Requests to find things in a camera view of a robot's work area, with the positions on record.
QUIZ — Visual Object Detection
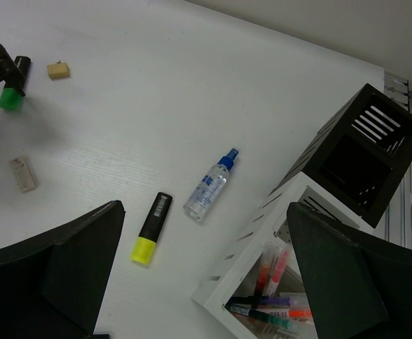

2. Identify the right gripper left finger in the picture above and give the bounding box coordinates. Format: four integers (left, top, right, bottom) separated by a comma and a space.
0, 201, 125, 338

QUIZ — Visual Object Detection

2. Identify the pink red gel pen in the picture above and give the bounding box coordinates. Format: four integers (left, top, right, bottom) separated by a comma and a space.
263, 247, 291, 297

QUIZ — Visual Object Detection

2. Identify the yellow cap highlighter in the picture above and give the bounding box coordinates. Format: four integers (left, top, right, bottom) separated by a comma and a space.
131, 192, 173, 265

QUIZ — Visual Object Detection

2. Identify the green cap highlighter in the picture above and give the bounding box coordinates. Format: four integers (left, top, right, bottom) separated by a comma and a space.
0, 56, 32, 112

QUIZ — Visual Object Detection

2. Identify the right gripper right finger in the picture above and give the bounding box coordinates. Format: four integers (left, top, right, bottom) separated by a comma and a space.
286, 203, 412, 338

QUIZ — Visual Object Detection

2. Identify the neon orange gel pen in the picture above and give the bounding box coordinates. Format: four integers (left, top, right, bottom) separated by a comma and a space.
261, 309, 313, 320

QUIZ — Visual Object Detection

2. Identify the small tan eraser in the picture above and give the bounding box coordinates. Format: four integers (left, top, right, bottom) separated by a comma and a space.
47, 62, 71, 80

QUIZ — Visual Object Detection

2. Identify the green gel pen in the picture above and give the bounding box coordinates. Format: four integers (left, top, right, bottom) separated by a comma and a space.
225, 304, 299, 332

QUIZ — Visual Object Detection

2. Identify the orange red gel pen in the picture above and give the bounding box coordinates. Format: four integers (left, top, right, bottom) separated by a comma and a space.
255, 242, 278, 297

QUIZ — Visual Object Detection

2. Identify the grey rectangular eraser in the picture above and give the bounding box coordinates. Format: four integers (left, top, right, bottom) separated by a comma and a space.
9, 156, 38, 194

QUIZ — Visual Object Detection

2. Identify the white black stationery organizer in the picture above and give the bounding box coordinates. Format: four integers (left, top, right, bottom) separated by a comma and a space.
193, 84, 412, 338

